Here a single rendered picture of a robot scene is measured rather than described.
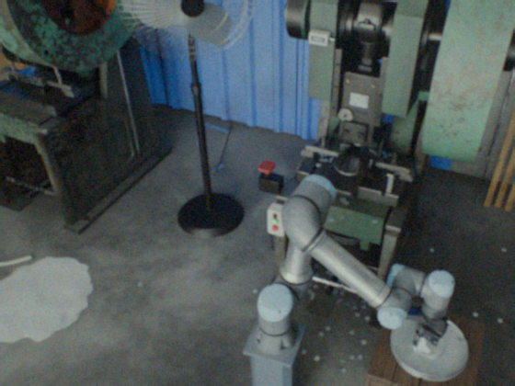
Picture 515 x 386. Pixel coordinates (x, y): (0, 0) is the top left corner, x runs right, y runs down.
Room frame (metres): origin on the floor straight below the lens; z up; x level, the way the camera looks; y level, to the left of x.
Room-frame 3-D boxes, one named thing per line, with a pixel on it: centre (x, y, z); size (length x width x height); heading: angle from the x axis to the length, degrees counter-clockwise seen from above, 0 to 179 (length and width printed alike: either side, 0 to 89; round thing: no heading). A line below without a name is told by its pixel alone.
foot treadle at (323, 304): (1.79, -0.22, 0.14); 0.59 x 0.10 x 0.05; 159
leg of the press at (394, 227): (1.95, -0.57, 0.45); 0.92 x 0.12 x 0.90; 159
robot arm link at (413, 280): (1.11, -0.35, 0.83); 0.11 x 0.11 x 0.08; 65
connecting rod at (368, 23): (1.91, -0.27, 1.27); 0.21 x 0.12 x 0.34; 159
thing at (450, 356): (1.22, -0.52, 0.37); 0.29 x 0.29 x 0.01
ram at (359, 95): (1.87, -0.25, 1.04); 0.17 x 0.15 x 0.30; 159
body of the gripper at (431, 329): (1.07, -0.45, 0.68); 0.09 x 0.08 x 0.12; 54
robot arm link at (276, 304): (1.18, 0.06, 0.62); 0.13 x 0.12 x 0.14; 155
